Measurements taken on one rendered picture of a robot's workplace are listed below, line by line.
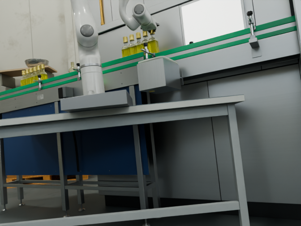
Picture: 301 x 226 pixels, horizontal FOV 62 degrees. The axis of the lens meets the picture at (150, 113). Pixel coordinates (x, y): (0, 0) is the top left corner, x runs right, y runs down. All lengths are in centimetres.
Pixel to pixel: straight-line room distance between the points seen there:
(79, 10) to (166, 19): 70
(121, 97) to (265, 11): 108
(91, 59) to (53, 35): 419
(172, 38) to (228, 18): 40
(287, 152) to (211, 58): 72
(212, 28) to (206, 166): 94
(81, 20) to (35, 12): 447
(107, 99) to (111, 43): 110
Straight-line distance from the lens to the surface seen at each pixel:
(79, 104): 123
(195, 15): 190
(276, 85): 170
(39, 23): 580
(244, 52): 154
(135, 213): 140
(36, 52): 563
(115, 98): 120
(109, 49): 224
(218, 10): 186
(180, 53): 167
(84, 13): 153
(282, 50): 152
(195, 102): 131
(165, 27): 196
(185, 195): 190
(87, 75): 141
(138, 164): 167
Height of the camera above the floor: 61
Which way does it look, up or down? 4 degrees up
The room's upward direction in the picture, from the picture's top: 6 degrees counter-clockwise
